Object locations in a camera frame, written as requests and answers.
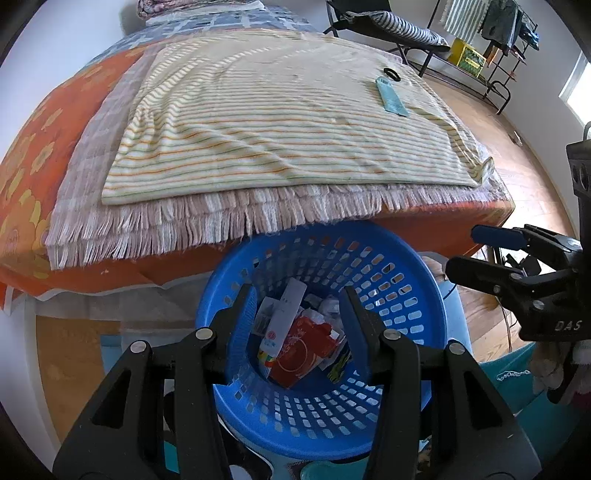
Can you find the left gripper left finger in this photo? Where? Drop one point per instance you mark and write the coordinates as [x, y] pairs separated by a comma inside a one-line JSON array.
[[232, 327]]

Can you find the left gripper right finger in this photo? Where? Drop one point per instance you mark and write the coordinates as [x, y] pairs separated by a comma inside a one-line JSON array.
[[365, 334]]

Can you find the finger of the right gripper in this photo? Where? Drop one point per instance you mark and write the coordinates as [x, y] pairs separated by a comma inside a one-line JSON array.
[[551, 248], [516, 291]]

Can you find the white tissue paper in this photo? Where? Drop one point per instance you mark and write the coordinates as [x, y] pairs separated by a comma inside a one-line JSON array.
[[327, 307]]

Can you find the red cardboard box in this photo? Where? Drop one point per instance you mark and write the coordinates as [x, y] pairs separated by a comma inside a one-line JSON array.
[[307, 344]]

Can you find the light blue tube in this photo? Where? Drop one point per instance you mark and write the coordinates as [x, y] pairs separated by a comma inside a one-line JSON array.
[[391, 101]]

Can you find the right gloved hand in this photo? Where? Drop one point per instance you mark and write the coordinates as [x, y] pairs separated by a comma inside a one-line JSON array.
[[562, 369]]

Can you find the colourful small packet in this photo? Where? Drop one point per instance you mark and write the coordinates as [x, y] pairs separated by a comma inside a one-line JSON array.
[[266, 362]]

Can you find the blue plastic basket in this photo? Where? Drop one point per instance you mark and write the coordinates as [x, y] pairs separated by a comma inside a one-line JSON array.
[[295, 389]]

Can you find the black clothes rack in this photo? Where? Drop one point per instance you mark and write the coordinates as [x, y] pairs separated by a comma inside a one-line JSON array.
[[493, 85]]

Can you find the yellow green crate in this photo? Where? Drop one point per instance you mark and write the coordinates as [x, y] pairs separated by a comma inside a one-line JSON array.
[[467, 58]]

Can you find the dark hanging jacket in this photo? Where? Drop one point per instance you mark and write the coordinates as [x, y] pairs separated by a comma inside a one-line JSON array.
[[502, 23]]

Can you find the striped cushion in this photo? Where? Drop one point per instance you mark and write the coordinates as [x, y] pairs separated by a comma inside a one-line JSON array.
[[390, 23]]

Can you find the striped hanging towel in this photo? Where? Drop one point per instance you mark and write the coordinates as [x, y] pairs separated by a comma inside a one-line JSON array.
[[463, 18]]

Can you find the striped yellow towel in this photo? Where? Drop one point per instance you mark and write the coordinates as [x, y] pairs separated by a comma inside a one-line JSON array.
[[244, 109]]

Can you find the orange floral bedsheet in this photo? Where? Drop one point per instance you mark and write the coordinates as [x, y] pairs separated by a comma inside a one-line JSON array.
[[36, 163]]

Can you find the blue checked bedsheet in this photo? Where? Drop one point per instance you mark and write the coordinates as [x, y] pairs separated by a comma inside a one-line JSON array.
[[273, 17]]

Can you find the folded floral quilt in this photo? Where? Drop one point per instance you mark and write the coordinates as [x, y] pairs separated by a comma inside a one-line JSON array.
[[148, 9]]

